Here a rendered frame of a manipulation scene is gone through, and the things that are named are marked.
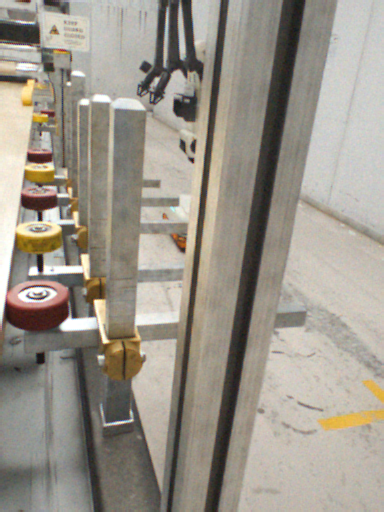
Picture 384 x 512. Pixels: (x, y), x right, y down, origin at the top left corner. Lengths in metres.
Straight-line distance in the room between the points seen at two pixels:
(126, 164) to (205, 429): 0.33
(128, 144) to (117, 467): 0.42
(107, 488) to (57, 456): 0.17
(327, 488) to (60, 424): 1.05
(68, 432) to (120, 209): 0.43
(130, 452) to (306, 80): 0.57
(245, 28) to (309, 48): 0.03
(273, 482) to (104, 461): 1.02
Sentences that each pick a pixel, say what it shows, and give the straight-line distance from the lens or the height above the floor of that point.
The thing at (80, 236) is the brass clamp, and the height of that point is 0.83.
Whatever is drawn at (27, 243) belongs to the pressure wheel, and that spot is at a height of 0.89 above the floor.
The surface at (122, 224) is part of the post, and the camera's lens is 0.52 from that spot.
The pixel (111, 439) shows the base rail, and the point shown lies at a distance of 0.69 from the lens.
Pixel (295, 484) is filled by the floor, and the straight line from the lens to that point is 1.63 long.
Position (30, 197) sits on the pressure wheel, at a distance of 1.05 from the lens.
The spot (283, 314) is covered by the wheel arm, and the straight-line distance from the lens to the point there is 0.73.
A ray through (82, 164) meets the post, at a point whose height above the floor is 0.99.
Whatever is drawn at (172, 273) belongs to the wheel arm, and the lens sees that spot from 0.90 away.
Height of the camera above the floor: 1.20
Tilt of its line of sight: 23 degrees down
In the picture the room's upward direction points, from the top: 6 degrees clockwise
